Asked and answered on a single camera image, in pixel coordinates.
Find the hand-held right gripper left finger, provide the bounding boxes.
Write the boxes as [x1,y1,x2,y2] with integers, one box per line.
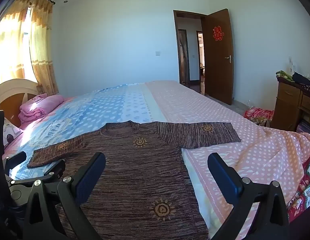
[25,152,107,240]

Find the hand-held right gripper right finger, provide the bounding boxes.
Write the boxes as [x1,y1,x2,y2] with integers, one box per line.
[207,152,291,240]

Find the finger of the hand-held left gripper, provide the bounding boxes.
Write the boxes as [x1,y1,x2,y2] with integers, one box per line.
[7,159,66,188]
[2,151,27,174]

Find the brown knitted sweater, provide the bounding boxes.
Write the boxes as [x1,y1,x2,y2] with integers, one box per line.
[27,121,242,240]

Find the white patterned pillow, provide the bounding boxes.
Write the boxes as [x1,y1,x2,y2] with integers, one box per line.
[3,119,24,147]

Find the bed with dotted sheet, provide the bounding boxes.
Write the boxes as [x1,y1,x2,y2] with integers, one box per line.
[2,80,310,240]

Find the pink folded blanket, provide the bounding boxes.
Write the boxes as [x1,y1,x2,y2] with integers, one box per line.
[19,94,64,124]

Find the cream wooden headboard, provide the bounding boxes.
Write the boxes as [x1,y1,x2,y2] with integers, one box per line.
[0,78,42,128]

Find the red checked cloth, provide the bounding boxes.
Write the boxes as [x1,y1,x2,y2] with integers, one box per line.
[244,107,275,128]

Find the red printed blanket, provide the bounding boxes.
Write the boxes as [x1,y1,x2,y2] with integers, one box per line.
[286,152,310,223]

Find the brown wooden desk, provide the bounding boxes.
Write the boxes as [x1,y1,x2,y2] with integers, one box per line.
[271,76,310,133]

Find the brown wooden door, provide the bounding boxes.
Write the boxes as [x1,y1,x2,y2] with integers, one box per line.
[204,8,234,106]

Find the yellow patterned curtain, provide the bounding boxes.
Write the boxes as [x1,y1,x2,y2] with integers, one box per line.
[0,0,59,96]

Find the green cloth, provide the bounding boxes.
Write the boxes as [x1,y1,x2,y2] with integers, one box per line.
[276,70,295,82]

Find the dark cloth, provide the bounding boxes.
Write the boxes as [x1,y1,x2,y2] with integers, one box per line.
[292,72,310,88]

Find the hallway wooden door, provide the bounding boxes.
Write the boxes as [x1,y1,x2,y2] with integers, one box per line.
[178,29,190,84]

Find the red paper door decoration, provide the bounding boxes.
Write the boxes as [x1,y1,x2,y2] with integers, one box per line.
[212,26,224,41]

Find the dark wooden door frame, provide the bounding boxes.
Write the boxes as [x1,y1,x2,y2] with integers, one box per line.
[173,9,208,86]

